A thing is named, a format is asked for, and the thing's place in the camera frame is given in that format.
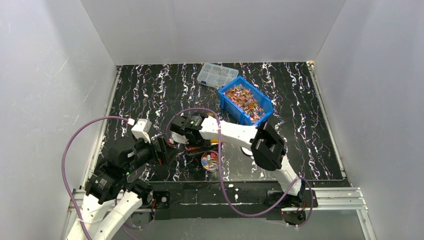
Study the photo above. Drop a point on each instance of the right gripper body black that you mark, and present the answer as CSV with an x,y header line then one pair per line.
x,y
178,129

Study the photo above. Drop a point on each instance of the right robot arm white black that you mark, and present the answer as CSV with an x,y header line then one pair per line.
x,y
266,145

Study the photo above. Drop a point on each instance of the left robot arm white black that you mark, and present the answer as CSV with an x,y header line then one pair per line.
x,y
110,198

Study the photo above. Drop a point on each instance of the tin tray of star candies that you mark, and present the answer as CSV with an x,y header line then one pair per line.
x,y
192,151

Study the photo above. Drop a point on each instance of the blue bin of lollipops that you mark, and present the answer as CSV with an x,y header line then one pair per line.
x,y
248,105

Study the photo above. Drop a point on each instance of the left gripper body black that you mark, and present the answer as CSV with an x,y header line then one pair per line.
x,y
160,149

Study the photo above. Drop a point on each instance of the aluminium frame rail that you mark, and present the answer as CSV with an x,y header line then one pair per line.
x,y
340,198

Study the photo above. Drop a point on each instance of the white round jar lid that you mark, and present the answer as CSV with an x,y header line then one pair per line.
x,y
246,151

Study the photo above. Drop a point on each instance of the clear plastic jar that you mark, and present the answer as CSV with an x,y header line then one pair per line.
x,y
210,160

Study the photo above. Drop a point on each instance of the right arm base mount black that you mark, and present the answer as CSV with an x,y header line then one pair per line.
x,y
296,217

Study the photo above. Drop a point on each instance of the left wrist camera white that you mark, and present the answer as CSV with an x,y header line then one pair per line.
x,y
140,129

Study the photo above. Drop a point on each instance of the clear plastic compartment box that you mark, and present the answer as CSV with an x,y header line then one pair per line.
x,y
216,76

